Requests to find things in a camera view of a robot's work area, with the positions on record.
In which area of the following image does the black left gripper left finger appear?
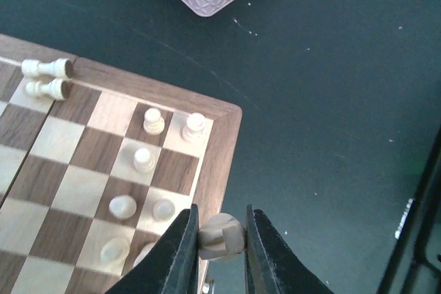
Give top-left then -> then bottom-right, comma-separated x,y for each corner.
107,204 -> 199,294

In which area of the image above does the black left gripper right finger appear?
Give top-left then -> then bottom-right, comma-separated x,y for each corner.
245,204 -> 331,294

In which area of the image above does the light wooden king piece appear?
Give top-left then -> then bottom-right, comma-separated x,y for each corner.
198,213 -> 246,260

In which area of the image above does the light chess pieces pile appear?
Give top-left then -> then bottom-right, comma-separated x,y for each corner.
1,78 -> 212,275

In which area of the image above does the wooden chess board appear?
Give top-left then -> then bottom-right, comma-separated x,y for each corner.
1,35 -> 242,293

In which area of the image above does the black mounting rail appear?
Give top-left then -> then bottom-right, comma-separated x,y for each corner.
377,135 -> 440,293

